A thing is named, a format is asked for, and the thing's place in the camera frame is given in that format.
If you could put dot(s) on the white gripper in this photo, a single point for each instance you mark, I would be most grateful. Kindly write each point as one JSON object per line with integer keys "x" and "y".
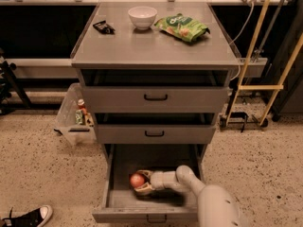
{"x": 158, "y": 181}

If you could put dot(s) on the grey bottom drawer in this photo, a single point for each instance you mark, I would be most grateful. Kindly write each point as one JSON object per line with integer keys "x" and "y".
{"x": 121, "y": 205}

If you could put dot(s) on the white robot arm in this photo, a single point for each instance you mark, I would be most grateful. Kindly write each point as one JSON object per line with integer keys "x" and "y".
{"x": 215, "y": 206}

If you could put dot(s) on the red apple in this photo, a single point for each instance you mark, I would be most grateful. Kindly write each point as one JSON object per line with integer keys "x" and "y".
{"x": 137, "y": 180}

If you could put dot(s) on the grey drawer cabinet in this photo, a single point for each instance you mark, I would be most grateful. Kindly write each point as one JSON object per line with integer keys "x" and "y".
{"x": 152, "y": 58}

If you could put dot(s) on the grey middle drawer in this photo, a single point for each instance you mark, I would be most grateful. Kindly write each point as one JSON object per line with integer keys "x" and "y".
{"x": 154, "y": 134}

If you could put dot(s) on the white ceramic bowl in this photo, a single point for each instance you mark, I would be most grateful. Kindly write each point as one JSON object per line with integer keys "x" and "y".
{"x": 142, "y": 17}

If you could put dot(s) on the black white sneaker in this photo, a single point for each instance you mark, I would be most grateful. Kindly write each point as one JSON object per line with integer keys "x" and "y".
{"x": 35, "y": 218}

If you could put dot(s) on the grey drawer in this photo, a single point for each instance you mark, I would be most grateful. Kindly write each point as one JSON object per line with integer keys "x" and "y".
{"x": 154, "y": 99}
{"x": 121, "y": 205}
{"x": 154, "y": 134}

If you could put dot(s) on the green chip bag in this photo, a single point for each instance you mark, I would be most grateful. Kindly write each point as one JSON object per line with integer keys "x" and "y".
{"x": 182, "y": 27}

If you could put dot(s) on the small black snack packet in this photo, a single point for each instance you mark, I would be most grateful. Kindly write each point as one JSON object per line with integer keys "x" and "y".
{"x": 103, "y": 28}

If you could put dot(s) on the green can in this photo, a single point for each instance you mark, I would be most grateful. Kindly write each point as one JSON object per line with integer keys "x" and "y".
{"x": 79, "y": 117}

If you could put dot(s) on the yellow metal frame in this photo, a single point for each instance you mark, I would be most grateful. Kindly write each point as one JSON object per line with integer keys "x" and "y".
{"x": 251, "y": 55}

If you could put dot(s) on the grey top drawer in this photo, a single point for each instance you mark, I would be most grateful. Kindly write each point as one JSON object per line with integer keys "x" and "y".
{"x": 154, "y": 99}

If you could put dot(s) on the clear plastic storage bin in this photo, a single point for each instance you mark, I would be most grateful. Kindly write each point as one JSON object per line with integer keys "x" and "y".
{"x": 65, "y": 120}

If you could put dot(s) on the black tripod stand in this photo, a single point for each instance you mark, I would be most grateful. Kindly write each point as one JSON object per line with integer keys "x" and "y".
{"x": 11, "y": 82}

